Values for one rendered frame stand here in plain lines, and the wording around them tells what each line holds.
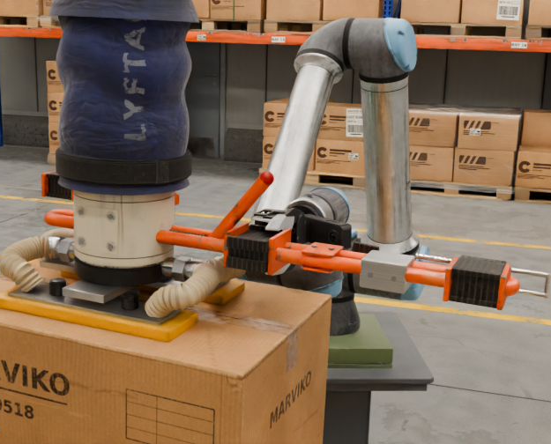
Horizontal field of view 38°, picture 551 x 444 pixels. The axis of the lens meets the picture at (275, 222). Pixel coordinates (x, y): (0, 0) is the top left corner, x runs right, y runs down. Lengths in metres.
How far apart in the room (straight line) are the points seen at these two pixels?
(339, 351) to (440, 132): 6.42
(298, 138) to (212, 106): 8.62
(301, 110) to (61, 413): 0.84
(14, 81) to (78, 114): 10.50
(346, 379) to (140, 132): 1.00
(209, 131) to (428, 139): 3.21
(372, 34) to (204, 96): 8.59
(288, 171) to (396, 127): 0.33
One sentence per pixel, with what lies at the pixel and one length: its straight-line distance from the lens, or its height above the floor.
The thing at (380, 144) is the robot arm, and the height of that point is 1.33.
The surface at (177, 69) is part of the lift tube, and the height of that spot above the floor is 1.52.
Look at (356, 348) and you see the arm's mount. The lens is 2.08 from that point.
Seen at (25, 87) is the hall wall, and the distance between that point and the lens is 11.69.
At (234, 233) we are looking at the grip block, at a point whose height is 1.27.
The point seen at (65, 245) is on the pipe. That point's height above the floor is 1.21.
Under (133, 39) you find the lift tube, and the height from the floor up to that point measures 1.57.
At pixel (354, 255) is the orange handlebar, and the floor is 1.25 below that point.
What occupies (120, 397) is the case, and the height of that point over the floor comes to 1.04.
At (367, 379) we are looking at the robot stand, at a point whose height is 0.75.
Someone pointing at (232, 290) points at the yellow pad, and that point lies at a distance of 1.43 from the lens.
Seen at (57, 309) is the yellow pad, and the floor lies 1.14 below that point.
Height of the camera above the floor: 1.58
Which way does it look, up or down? 13 degrees down
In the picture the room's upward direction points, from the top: 1 degrees clockwise
